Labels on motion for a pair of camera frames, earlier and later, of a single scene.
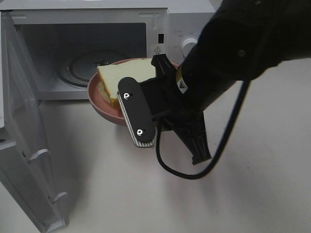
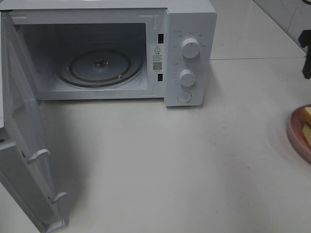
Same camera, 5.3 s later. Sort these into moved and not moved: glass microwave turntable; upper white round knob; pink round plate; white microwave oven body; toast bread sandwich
Moved: toast bread sandwich; pink round plate
Not moved: glass microwave turntable; white microwave oven body; upper white round knob
